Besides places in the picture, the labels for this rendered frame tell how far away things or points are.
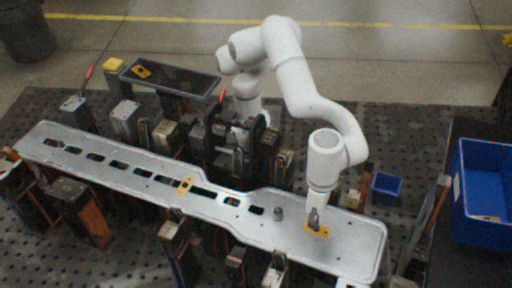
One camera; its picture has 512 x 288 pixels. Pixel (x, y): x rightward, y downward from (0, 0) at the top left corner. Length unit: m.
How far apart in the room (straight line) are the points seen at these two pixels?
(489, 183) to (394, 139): 0.63
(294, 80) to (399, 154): 1.01
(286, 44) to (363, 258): 0.65
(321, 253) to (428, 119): 1.11
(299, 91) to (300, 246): 0.48
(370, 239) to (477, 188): 0.39
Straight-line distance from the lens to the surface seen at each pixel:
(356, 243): 1.34
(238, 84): 1.77
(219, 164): 1.56
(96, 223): 1.66
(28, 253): 1.90
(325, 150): 1.00
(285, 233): 1.33
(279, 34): 1.14
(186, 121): 1.55
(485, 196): 1.51
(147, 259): 1.70
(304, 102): 1.07
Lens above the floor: 2.13
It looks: 47 degrees down
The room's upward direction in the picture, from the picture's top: 3 degrees counter-clockwise
